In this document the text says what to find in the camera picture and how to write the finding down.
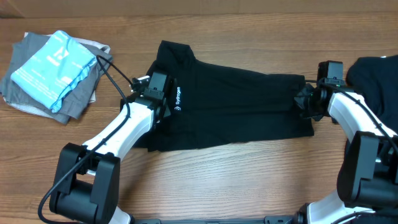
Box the black polo shirt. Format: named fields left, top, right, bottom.
left=135, top=40, right=314, bottom=152

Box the folded dark grey shirt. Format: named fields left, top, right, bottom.
left=1, top=32, right=104, bottom=124

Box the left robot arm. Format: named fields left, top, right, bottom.
left=46, top=72, right=172, bottom=223

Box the pile of black clothes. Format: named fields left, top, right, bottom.
left=331, top=55, right=398, bottom=156

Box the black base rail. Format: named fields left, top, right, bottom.
left=131, top=215, right=294, bottom=224

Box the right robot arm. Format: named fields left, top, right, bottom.
left=291, top=60, right=397, bottom=223

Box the folded light blue shirt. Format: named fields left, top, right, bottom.
left=11, top=30, right=96, bottom=113

